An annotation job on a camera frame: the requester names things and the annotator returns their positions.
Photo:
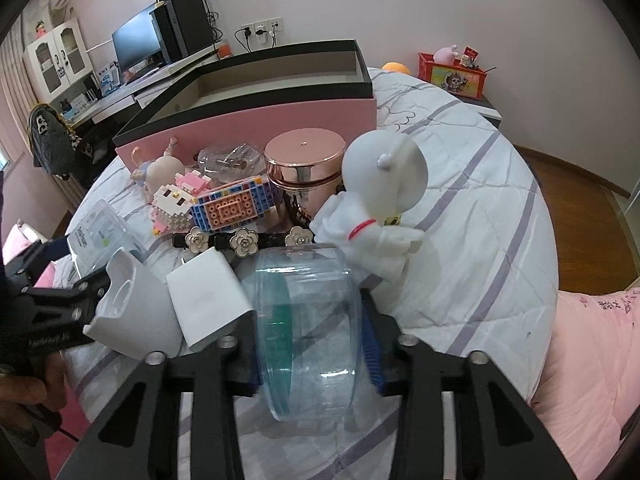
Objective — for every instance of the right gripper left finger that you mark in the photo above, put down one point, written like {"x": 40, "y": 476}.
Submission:
{"x": 136, "y": 435}

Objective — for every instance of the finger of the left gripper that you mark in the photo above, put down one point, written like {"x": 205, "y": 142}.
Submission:
{"x": 78, "y": 302}
{"x": 29, "y": 265}

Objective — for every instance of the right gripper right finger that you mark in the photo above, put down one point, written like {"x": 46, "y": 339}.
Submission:
{"x": 497, "y": 434}

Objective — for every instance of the white night light plug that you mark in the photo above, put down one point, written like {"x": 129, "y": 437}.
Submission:
{"x": 135, "y": 316}

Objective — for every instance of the dental flossers clear box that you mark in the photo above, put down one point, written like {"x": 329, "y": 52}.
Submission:
{"x": 98, "y": 236}

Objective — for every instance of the white charger cube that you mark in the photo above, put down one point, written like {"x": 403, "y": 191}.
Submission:
{"x": 207, "y": 296}

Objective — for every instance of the colourful block radio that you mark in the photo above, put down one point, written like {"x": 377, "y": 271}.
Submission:
{"x": 233, "y": 204}

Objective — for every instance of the clear plastic bag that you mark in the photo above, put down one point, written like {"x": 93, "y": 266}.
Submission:
{"x": 225, "y": 163}

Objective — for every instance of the clear round floss container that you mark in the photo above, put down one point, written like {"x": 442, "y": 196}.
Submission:
{"x": 308, "y": 331}

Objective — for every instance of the rose gold round jar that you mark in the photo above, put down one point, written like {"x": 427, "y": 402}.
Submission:
{"x": 305, "y": 165}

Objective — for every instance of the white astronaut figurine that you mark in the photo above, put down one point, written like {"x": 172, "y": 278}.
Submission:
{"x": 384, "y": 175}

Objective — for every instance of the pink block figure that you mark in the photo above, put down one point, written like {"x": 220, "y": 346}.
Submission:
{"x": 171, "y": 204}

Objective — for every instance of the person left hand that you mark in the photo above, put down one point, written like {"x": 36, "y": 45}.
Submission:
{"x": 17, "y": 392}

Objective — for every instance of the pink bed quilt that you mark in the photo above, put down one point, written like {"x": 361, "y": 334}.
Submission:
{"x": 589, "y": 388}

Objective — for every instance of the white desk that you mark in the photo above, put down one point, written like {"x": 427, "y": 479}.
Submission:
{"x": 142, "y": 90}

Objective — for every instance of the white glass cabinet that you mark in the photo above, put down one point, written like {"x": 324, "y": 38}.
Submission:
{"x": 57, "y": 60}

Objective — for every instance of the black computer monitor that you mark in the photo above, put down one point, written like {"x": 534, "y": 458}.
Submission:
{"x": 136, "y": 40}

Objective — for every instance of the pink black storage box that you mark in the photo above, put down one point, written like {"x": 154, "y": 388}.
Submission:
{"x": 254, "y": 97}

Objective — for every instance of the black computer tower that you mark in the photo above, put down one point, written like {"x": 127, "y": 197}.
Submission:
{"x": 182, "y": 28}

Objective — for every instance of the orange cap bottle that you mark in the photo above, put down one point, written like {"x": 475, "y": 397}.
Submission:
{"x": 224, "y": 50}

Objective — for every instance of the black white tv cabinet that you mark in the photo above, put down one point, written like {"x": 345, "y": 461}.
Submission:
{"x": 486, "y": 109}

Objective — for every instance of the red toy crate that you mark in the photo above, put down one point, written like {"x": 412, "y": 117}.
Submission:
{"x": 455, "y": 79}

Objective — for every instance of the pink plush toy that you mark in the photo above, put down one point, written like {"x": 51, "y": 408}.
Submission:
{"x": 446, "y": 55}

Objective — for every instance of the orange octopus plush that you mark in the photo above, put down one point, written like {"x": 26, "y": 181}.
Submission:
{"x": 396, "y": 68}

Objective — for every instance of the white wall socket strip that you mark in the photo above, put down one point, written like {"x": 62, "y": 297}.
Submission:
{"x": 260, "y": 27}

